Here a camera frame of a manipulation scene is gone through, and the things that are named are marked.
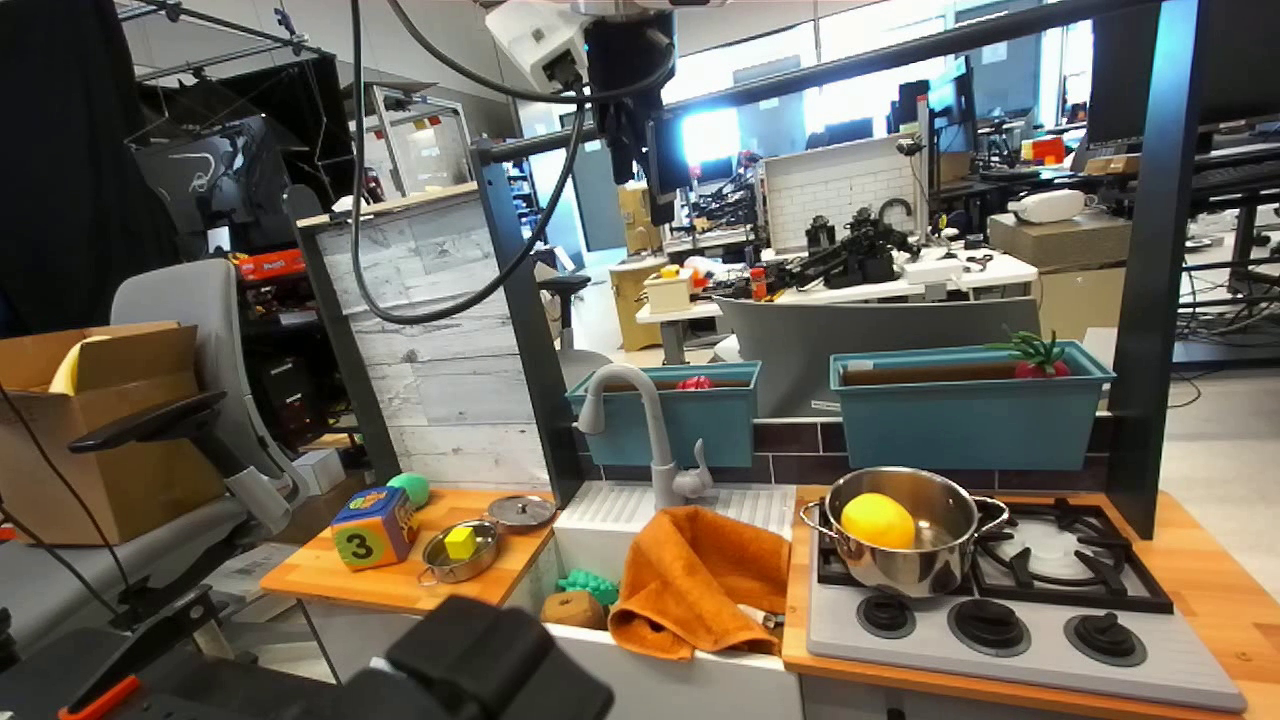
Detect yellow toy cube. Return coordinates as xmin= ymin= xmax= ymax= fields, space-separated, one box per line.
xmin=438 ymin=522 xmax=489 ymax=570

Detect yellow toy lemon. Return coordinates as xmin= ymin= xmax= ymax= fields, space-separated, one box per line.
xmin=837 ymin=487 xmax=925 ymax=553

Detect white desk with grey panel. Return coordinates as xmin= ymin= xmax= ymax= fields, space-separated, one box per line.
xmin=634 ymin=250 xmax=1047 ymax=418

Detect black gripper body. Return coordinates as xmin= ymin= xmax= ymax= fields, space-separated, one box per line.
xmin=578 ymin=8 xmax=679 ymax=138

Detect orange fluffy towel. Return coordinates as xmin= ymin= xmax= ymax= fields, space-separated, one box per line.
xmin=608 ymin=505 xmax=790 ymax=670

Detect black stove grate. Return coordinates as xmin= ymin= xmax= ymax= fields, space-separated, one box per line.
xmin=812 ymin=492 xmax=1176 ymax=618

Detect brown round toy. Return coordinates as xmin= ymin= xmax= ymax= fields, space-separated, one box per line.
xmin=535 ymin=588 xmax=613 ymax=631

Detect green toy leaves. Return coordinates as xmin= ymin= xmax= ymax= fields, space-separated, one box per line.
xmin=1007 ymin=329 xmax=1074 ymax=375

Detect black hanging cable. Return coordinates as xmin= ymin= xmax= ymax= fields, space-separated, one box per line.
xmin=344 ymin=0 xmax=593 ymax=329

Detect green ridged toy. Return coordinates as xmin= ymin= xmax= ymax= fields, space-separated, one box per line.
xmin=556 ymin=570 xmax=623 ymax=613

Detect teal planter box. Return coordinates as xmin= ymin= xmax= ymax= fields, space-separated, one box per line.
xmin=827 ymin=340 xmax=1115 ymax=474
xmin=567 ymin=360 xmax=764 ymax=474

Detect grey office chair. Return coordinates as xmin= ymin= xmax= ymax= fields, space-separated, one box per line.
xmin=66 ymin=257 xmax=353 ymax=539

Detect wooden toy kitchen counter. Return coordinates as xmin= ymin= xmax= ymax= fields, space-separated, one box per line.
xmin=254 ymin=480 xmax=1280 ymax=720

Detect brown cardboard box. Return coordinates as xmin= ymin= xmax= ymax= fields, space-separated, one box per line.
xmin=0 ymin=322 xmax=232 ymax=547

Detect white pegboard panel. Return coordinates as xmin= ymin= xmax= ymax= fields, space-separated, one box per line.
xmin=760 ymin=138 xmax=931 ymax=257

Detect black stove knob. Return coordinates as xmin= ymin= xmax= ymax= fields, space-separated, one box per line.
xmin=1064 ymin=607 xmax=1152 ymax=674
xmin=853 ymin=588 xmax=925 ymax=641
xmin=948 ymin=597 xmax=1036 ymax=657

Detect steel cooking pot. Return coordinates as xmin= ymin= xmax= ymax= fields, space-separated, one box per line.
xmin=795 ymin=465 xmax=1013 ymax=602

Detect green ball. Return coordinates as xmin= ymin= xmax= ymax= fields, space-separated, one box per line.
xmin=385 ymin=467 xmax=434 ymax=515

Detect small steel bowl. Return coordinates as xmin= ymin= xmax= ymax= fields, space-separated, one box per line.
xmin=414 ymin=522 xmax=509 ymax=588

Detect grey toy faucet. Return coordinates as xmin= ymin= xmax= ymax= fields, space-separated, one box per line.
xmin=577 ymin=360 xmax=721 ymax=513

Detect white brick pattern panel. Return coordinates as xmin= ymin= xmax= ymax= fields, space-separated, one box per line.
xmin=292 ymin=183 xmax=563 ymax=492

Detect colourful number cube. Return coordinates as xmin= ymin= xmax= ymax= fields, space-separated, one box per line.
xmin=327 ymin=485 xmax=414 ymax=578

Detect black metal rack frame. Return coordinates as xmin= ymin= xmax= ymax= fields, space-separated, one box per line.
xmin=473 ymin=0 xmax=1210 ymax=539

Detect white dish drying rack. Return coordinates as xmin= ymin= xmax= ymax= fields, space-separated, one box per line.
xmin=535 ymin=475 xmax=803 ymax=720

